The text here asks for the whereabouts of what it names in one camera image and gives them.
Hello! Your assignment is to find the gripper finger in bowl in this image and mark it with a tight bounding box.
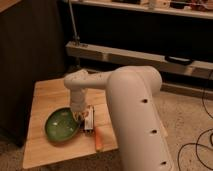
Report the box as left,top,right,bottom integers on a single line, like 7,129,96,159
73,112,86,122

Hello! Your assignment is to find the green ceramic bowl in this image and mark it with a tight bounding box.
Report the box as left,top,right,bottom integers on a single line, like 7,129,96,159
44,107,80,143

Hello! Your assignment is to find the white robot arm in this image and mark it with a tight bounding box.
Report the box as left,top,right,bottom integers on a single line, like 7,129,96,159
64,66,174,171

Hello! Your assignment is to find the white rectangular device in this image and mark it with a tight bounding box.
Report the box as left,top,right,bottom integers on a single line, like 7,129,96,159
83,106,95,134

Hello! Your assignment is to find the orange carrot toy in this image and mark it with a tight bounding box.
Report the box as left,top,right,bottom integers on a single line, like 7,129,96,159
95,127,103,152

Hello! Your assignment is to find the wooden table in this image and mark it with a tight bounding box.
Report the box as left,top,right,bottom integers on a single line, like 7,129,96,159
23,79,118,169

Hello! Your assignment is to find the metal stand pole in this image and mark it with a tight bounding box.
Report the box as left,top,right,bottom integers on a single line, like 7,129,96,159
68,0,80,46

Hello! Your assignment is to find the wooden shelf unit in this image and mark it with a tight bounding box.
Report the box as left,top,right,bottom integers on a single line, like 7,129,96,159
63,0,213,81

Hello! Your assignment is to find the black handle on shelf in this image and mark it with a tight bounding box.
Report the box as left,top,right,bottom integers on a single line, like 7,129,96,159
164,56,194,66

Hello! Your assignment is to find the black floor cable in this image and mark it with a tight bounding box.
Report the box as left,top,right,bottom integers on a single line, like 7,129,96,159
176,71,213,171

